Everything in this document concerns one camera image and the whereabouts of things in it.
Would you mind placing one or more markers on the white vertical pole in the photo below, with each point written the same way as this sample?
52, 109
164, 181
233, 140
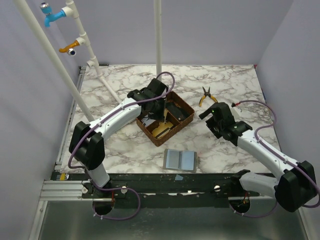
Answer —
157, 7

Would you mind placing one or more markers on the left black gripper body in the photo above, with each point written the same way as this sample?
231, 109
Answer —
160, 107

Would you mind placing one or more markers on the gold faucet tap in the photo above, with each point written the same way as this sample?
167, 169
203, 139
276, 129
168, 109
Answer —
70, 49

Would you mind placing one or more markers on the blue faucet tap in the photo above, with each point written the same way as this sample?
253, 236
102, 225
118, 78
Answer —
49, 15

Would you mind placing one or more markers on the woven brown divided basket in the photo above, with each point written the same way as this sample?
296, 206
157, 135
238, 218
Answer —
168, 117

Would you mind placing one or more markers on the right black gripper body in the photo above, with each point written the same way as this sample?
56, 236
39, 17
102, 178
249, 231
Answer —
216, 128

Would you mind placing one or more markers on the aluminium frame rail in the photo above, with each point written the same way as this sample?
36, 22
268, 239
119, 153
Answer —
61, 217

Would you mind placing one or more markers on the yellow handled pliers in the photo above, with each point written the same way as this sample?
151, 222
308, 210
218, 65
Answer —
207, 94

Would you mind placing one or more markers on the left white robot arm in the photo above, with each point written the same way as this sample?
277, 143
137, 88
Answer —
87, 144

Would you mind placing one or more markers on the white diagonal pole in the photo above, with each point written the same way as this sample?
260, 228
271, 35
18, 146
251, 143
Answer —
37, 30

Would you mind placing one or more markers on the gold card with stripe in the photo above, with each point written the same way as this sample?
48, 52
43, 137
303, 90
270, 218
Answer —
162, 129

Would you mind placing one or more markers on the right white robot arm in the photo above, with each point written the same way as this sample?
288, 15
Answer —
293, 183

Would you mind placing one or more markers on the silver VIP card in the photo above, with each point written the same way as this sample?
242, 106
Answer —
146, 121

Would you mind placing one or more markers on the grey card holder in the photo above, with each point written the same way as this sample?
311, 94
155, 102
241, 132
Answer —
180, 160

